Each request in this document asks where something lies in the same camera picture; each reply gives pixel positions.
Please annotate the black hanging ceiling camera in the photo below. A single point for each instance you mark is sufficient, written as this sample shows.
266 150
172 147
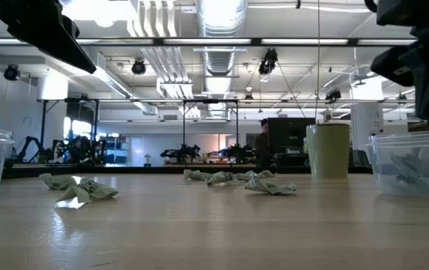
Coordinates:
268 62
333 95
11 73
138 67

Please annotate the black computer monitor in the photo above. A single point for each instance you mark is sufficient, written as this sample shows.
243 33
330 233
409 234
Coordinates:
289 135

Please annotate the black overhead frame bar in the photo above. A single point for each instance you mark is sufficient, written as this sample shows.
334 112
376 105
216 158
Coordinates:
158 41

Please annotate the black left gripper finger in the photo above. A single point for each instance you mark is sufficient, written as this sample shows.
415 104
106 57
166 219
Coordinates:
64 45

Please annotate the person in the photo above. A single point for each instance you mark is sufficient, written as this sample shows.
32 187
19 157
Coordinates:
262 146

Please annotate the shelf with blue bins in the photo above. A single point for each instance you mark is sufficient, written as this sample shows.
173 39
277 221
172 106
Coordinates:
119 153

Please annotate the pale green mug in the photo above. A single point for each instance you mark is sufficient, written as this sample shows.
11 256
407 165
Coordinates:
330 153

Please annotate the black office chair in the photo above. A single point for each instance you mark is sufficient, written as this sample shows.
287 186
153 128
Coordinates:
360 159

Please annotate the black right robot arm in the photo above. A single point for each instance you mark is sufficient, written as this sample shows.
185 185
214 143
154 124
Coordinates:
424 11

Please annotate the silver round ceiling duct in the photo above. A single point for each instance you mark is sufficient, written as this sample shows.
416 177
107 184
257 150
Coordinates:
220 62

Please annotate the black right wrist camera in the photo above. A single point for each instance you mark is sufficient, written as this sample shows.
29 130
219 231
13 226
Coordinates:
390 65

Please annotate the white fluorescent light fixture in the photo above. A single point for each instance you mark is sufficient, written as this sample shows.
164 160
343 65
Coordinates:
175 90

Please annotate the black table edge rail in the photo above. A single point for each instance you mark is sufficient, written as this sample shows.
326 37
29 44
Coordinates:
124 169

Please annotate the black background rig frame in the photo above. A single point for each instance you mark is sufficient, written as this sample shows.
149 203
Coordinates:
43 123
183 123

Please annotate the black background robot arm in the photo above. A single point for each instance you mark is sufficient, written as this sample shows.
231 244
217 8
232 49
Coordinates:
81 150
30 139
239 153
180 153

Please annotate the white rectangular ceiling duct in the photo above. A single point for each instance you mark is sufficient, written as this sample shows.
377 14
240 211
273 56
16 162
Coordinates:
120 87

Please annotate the small desk lamp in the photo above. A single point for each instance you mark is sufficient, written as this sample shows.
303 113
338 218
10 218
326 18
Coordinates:
147 159

